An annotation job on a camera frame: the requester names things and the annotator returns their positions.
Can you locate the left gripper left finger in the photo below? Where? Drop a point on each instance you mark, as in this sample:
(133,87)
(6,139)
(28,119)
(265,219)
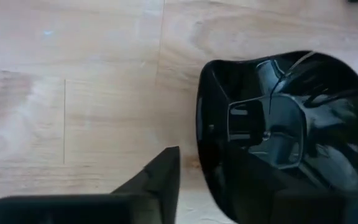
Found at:
(73,210)

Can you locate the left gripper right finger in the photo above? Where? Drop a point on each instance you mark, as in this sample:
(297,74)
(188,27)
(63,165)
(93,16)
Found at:
(306,208)

